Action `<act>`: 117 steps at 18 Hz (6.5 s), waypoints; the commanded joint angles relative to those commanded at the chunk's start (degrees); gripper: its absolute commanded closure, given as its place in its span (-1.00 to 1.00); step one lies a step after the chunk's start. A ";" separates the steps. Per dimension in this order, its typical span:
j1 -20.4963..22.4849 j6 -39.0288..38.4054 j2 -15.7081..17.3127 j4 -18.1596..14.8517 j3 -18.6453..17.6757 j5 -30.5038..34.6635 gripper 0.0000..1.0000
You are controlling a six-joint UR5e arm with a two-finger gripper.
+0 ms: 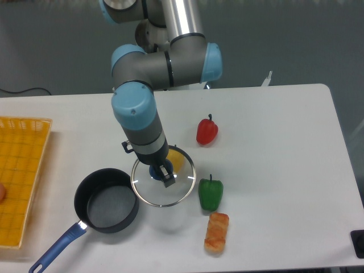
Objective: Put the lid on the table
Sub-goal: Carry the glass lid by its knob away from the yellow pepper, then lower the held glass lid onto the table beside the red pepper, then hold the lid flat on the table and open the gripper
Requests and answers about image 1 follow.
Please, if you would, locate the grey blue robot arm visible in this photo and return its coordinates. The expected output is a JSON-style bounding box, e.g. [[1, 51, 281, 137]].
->
[[100, 1, 222, 187]]

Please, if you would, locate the black saucepan blue handle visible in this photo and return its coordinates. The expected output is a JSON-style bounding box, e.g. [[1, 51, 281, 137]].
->
[[29, 168, 139, 272]]

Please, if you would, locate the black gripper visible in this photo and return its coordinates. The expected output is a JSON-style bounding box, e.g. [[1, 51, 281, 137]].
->
[[133, 143, 175, 188]]

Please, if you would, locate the green bell pepper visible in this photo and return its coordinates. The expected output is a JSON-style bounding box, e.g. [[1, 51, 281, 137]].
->
[[198, 174, 224, 212]]

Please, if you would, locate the black cable on floor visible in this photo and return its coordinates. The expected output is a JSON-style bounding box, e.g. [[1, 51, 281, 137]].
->
[[0, 87, 52, 96]]

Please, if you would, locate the red bell pepper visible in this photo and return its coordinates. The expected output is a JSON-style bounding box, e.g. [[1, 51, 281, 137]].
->
[[196, 114, 218, 145]]

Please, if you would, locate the yellow woven basket tray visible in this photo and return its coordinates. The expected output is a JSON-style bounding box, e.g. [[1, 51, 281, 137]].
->
[[1, 116, 52, 249]]

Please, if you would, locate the black device at table edge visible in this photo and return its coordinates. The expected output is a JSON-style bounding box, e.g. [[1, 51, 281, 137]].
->
[[350, 230, 364, 259]]

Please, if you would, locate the white bracket behind table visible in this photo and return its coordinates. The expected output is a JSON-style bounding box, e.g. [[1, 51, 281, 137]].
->
[[261, 71, 272, 86]]

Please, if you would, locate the orange toast bread piece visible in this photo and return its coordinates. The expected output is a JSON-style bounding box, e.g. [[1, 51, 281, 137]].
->
[[204, 212, 229, 254]]

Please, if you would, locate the yellow bell pepper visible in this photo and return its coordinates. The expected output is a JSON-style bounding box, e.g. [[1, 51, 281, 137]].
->
[[167, 149, 185, 173]]

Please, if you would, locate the glass lid blue knob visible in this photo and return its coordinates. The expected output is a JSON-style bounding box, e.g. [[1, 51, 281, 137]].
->
[[131, 146, 196, 208]]

